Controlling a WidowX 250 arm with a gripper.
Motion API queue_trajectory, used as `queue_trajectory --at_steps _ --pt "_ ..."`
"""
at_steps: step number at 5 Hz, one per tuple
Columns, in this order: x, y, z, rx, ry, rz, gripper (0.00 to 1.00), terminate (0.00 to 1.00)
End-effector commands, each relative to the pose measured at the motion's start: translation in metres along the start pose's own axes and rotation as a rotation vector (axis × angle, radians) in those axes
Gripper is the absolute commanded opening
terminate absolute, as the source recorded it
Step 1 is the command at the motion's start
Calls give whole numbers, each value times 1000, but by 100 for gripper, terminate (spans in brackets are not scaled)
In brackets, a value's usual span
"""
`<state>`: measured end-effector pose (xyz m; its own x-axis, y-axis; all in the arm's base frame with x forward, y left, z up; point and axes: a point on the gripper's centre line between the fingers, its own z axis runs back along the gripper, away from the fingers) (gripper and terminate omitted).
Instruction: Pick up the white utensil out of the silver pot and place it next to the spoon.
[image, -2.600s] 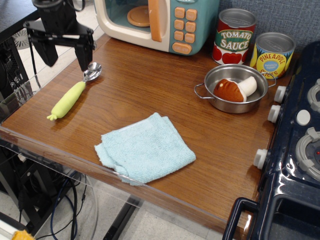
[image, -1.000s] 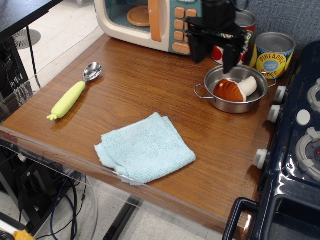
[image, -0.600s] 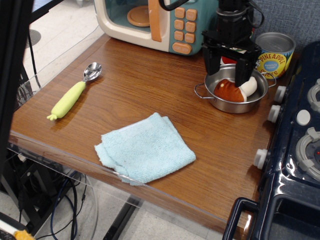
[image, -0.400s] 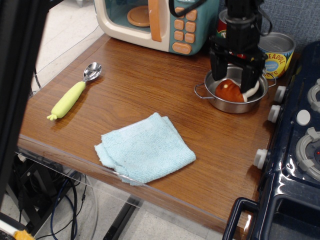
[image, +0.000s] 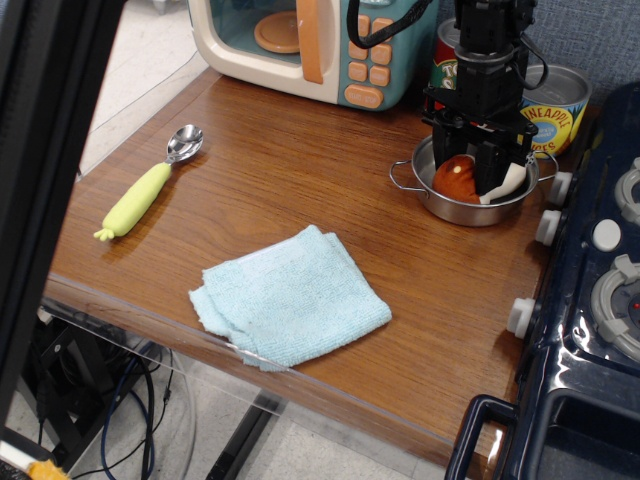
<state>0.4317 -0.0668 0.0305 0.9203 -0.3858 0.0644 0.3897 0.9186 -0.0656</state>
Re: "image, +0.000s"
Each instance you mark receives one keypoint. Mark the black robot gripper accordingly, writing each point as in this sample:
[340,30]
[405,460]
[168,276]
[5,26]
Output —
[482,112]

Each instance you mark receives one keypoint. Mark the spoon with green handle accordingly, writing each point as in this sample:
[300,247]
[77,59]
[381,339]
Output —
[135,202]

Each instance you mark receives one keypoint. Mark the white stove knob top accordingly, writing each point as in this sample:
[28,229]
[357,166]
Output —
[560,187]

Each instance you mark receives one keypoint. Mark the silver metal pot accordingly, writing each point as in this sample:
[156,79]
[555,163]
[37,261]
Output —
[501,204]

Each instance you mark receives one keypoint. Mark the light blue folded cloth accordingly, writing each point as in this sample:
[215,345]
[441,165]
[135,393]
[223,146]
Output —
[289,303]

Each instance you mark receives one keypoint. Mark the white stove knob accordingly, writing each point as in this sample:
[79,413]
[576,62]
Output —
[520,316]
[548,227]
[560,187]

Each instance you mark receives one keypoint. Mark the dark blue toy stove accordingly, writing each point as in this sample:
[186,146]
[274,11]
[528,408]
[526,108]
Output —
[576,414]

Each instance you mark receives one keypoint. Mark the white stove knob middle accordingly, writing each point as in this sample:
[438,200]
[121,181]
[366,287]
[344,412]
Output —
[548,227]

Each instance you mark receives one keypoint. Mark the pineapple slices can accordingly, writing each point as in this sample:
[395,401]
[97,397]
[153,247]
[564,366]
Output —
[557,108]

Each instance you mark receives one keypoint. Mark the black table leg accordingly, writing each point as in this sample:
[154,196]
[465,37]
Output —
[234,455]

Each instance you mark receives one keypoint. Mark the toy microwave teal cream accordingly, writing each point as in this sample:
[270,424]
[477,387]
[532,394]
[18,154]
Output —
[304,48]

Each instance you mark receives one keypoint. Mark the tomato sauce can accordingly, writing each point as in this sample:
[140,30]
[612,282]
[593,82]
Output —
[445,64]

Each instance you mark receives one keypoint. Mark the white stove knob bottom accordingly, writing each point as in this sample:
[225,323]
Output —
[520,316]

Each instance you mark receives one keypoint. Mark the brown white plush mushroom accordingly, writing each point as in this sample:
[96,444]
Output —
[455,180]

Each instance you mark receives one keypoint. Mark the yellow sponge object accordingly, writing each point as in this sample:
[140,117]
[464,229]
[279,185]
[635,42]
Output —
[45,470]

